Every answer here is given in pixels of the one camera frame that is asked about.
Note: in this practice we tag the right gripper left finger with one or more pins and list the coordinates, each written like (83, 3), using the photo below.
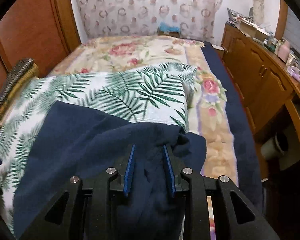
(124, 170)

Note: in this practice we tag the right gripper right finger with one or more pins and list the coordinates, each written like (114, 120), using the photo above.
(173, 167)

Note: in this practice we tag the navy blue t-shirt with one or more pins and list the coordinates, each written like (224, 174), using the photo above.
(84, 142)

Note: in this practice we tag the navy blue blanket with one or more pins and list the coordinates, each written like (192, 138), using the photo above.
(248, 168)

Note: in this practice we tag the floral bedspread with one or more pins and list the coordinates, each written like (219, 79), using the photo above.
(206, 111)

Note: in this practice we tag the palm leaf print cloth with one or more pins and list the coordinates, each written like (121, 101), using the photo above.
(155, 93)

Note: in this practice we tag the wooden sideboard cabinet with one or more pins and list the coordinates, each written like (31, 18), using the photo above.
(262, 81)

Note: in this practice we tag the yellow folded cloth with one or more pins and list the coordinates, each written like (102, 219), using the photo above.
(20, 85)

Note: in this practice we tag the black patterned folded cloth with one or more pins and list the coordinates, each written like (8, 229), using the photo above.
(16, 73)

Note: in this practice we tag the light blue cloth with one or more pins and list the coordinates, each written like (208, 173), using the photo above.
(166, 28)

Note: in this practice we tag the purple small object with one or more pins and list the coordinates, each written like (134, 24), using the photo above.
(294, 72)

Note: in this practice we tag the pink bottle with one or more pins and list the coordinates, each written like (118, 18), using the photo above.
(284, 51)

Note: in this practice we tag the cardboard box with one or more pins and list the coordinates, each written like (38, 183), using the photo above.
(252, 30)

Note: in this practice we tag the wooden louvered wardrobe door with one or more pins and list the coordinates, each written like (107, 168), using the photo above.
(44, 30)

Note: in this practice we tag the grey window blind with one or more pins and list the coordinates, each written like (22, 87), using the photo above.
(292, 30)

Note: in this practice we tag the floral patterned wall curtain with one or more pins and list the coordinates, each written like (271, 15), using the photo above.
(193, 18)

